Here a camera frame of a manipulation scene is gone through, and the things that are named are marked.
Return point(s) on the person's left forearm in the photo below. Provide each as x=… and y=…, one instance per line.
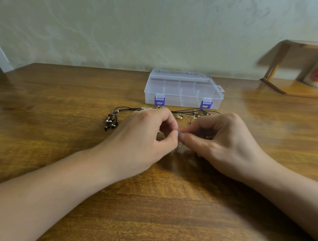
x=44, y=198

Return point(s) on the white printed mug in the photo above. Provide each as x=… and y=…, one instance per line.
x=314, y=75

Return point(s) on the person's left hand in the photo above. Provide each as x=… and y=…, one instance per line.
x=136, y=144

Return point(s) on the wooden shelf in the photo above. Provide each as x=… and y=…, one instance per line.
x=294, y=87

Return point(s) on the person's right hand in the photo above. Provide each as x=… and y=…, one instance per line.
x=231, y=146

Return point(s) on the person's right forearm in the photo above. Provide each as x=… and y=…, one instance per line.
x=298, y=201

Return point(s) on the clear plastic organizer box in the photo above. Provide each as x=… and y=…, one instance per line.
x=184, y=90

